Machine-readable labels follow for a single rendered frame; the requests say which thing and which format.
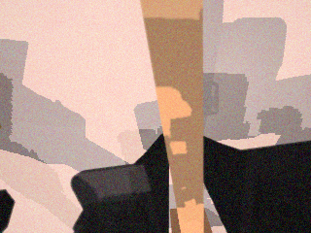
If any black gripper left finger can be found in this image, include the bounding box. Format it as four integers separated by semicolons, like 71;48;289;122
70;134;169;233

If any long wooden rail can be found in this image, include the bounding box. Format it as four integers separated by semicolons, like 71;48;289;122
140;0;204;233

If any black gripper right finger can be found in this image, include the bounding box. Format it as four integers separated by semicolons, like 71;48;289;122
203;136;311;233

